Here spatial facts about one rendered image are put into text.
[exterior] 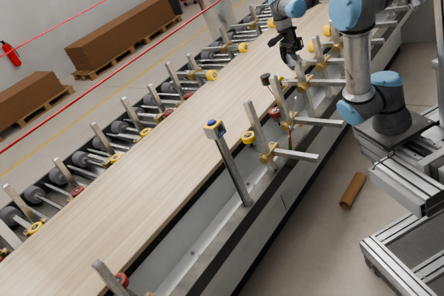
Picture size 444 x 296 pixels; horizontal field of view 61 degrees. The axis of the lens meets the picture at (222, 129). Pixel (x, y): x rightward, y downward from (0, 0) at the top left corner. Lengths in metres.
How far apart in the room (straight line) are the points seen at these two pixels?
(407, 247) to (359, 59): 1.25
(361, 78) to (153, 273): 1.29
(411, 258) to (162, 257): 1.27
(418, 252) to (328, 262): 0.56
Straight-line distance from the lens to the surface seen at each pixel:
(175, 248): 2.01
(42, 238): 2.31
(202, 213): 2.08
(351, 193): 2.81
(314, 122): 2.16
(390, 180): 1.58
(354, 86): 1.44
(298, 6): 1.59
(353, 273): 2.49
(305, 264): 2.58
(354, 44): 1.33
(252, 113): 1.91
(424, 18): 4.64
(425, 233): 2.37
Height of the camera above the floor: 2.03
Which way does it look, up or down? 30 degrees down
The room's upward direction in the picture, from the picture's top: 23 degrees counter-clockwise
